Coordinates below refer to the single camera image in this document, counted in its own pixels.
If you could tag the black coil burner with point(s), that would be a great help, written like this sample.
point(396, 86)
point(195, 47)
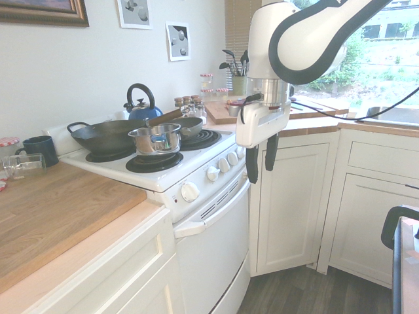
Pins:
point(204, 137)
point(154, 162)
point(104, 156)

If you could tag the white cabinet drawer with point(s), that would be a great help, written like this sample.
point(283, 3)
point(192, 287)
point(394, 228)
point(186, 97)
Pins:
point(383, 158)

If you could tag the short jar red checked lid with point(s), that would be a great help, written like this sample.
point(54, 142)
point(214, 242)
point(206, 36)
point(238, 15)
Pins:
point(222, 95)
point(206, 95)

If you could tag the stainless steel pot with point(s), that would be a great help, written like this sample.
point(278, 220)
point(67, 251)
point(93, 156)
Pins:
point(157, 139)

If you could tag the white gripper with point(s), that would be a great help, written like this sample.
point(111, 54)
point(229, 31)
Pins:
point(258, 126)

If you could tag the large grey shapes print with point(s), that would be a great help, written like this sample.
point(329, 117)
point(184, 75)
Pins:
point(134, 13)

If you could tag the white burner knob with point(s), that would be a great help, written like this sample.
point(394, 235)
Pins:
point(224, 165)
point(212, 173)
point(232, 158)
point(241, 152)

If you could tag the small grey shapes print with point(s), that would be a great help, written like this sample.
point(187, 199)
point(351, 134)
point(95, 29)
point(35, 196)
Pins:
point(178, 41)

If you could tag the loose red checked lid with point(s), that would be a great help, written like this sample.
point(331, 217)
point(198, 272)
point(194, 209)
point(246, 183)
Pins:
point(2, 184)

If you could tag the empty clear glass jar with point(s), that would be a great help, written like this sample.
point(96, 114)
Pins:
point(24, 166)

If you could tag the small metal tin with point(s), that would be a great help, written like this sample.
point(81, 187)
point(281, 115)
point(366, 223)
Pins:
point(233, 110)

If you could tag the wooden cutting board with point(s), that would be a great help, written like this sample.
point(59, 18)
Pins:
point(219, 112)

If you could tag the white cabinet beside stove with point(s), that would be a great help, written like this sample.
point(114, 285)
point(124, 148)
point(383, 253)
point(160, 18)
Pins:
point(108, 271)

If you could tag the white corner cabinet door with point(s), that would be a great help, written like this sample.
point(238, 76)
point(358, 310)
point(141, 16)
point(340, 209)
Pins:
point(294, 202)

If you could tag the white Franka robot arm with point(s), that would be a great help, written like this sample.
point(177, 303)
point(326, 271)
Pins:
point(262, 39)

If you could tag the tall jar red checked lid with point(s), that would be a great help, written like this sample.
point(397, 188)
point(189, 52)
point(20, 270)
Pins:
point(206, 81)

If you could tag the wooden window blind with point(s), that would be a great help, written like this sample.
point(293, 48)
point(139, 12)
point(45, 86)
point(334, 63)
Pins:
point(237, 36)

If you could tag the wooden framed painting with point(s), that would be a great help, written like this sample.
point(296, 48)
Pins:
point(42, 10)

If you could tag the jar with red checked lid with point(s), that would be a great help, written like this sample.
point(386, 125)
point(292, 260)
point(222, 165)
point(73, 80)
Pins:
point(9, 144)

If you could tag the large white oven knob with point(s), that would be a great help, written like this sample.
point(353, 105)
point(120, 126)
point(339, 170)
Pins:
point(190, 192)

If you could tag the silver lid spice jar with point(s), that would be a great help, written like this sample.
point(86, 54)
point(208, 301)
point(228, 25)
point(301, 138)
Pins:
point(199, 109)
point(190, 112)

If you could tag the black kitchen utensils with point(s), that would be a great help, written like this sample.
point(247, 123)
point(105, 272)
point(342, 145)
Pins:
point(234, 63)

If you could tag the white electric stove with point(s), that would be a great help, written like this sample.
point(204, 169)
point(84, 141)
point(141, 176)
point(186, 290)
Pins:
point(196, 176)

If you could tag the green utensil holder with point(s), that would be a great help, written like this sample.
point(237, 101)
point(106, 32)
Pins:
point(239, 85)

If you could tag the large wooden butcher block board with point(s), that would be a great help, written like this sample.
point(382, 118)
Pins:
point(59, 212)

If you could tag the black wok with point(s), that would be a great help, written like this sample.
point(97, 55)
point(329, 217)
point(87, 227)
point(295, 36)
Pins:
point(104, 134)

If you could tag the dark blue mug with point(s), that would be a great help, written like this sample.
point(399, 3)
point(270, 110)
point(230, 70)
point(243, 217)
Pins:
point(39, 148)

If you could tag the steel sink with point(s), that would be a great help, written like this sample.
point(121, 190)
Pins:
point(393, 116)

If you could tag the group-free cork spice jar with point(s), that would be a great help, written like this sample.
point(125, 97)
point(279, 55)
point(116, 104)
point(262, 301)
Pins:
point(178, 102)

